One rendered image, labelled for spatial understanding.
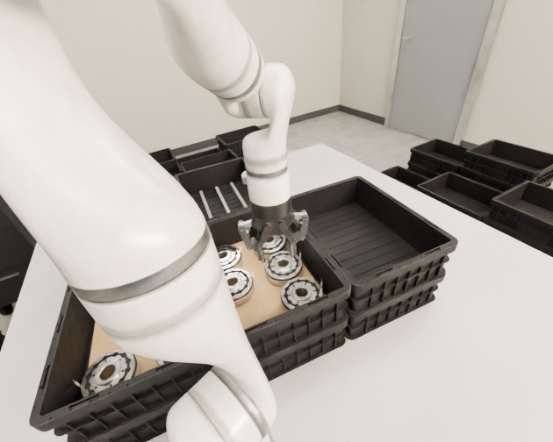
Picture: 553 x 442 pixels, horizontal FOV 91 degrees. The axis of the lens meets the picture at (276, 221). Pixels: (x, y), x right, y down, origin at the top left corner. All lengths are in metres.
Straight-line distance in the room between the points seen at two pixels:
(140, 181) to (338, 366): 0.68
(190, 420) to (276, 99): 0.37
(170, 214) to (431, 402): 0.71
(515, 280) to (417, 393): 0.49
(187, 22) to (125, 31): 3.63
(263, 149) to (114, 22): 3.49
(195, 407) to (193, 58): 0.32
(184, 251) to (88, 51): 3.71
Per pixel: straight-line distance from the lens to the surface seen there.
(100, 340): 0.82
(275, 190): 0.45
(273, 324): 0.56
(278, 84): 0.39
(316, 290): 0.69
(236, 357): 0.26
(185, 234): 0.17
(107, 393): 0.60
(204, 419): 0.33
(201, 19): 0.23
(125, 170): 0.17
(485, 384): 0.85
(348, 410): 0.74
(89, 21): 3.84
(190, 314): 0.19
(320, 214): 0.97
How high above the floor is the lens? 1.40
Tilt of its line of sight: 37 degrees down
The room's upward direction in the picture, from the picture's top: 7 degrees counter-clockwise
